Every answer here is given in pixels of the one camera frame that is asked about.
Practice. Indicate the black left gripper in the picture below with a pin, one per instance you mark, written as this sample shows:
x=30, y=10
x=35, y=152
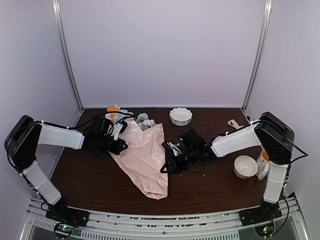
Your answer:
x=117, y=148

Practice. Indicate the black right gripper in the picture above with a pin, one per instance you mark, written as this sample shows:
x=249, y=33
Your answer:
x=174, y=165

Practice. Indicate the fake flower bouquet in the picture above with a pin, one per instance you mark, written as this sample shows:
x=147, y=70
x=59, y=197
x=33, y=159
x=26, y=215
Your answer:
x=116, y=115

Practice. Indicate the pink wrapping paper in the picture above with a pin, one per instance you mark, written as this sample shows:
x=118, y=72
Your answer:
x=144, y=158

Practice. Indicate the beige printed ribbon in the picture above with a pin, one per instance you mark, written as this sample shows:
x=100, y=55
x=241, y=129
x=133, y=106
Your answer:
x=234, y=124

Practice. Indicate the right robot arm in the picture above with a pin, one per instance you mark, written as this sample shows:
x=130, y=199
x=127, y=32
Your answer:
x=267, y=132

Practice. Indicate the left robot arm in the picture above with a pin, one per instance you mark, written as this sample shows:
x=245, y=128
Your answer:
x=22, y=144

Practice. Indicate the white scalloped dish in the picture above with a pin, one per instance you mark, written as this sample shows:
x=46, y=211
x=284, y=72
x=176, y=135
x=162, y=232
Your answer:
x=180, y=116

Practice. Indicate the white round bowl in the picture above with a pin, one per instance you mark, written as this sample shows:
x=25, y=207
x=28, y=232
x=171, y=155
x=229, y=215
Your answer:
x=245, y=167

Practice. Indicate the floral mug orange inside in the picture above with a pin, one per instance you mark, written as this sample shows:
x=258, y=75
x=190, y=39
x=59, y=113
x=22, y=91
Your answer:
x=263, y=163

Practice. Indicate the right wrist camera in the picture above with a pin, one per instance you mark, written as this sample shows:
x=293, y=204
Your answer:
x=172, y=148

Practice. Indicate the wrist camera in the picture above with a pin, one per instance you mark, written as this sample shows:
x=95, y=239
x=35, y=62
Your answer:
x=118, y=129
x=172, y=148

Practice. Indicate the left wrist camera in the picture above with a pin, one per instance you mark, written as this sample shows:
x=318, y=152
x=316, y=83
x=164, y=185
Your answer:
x=118, y=129

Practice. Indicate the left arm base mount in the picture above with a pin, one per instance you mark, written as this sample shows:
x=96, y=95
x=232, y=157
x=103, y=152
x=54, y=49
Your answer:
x=67, y=222

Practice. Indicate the aluminium front rail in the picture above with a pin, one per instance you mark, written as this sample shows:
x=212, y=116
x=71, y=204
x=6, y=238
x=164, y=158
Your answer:
x=224, y=225

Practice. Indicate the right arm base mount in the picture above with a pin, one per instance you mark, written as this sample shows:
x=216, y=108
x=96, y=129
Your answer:
x=263, y=220

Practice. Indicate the left aluminium corner post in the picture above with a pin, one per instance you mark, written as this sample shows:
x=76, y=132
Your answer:
x=65, y=53

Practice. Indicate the aluminium corner post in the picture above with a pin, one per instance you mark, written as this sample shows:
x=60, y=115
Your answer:
x=264, y=30
x=65, y=53

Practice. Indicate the right aluminium corner post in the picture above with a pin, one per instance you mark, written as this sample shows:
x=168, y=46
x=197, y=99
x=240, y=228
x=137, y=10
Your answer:
x=264, y=30

